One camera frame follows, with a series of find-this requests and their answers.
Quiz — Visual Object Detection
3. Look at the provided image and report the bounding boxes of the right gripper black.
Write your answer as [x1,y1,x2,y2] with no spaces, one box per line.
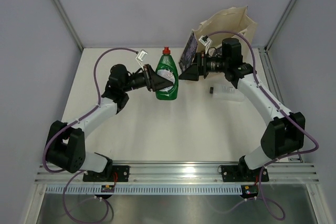
[179,51,229,82]

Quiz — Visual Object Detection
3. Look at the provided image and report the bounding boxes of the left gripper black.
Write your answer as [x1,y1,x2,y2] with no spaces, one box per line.
[122,64,173,93]

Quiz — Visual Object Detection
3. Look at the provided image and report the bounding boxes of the green bottle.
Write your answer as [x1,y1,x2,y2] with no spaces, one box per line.
[155,47,179,101]

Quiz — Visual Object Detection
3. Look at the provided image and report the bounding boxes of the clear bottle black cap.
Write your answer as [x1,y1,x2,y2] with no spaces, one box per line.
[209,83,245,102]

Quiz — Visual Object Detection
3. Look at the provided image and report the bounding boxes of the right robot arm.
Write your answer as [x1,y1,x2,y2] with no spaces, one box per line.
[178,37,305,181]

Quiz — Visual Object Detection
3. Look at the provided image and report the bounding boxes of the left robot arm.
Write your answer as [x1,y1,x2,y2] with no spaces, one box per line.
[43,64,173,182]

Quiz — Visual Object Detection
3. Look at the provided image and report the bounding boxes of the canvas tote bag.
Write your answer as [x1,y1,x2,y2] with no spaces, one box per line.
[177,5,259,84]

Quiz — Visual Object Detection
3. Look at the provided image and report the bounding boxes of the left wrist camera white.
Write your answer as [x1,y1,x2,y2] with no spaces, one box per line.
[135,50,148,69]

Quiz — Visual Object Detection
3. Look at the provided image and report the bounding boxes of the aluminium front rail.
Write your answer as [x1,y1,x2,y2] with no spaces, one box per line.
[34,162,321,185]

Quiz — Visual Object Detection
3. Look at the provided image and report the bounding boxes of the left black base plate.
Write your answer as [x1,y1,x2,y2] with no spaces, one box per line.
[82,165,130,183]

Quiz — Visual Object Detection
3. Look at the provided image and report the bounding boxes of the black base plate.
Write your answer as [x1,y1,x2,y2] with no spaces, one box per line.
[82,165,130,183]
[217,164,269,183]

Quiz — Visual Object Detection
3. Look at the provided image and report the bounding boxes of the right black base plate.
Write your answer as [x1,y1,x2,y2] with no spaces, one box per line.
[217,164,269,183]

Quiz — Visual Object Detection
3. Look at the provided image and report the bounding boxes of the white slotted cable duct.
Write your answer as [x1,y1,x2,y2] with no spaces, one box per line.
[46,184,242,195]

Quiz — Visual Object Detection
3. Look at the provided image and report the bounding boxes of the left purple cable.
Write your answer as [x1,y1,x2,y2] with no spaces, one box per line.
[41,47,140,222]

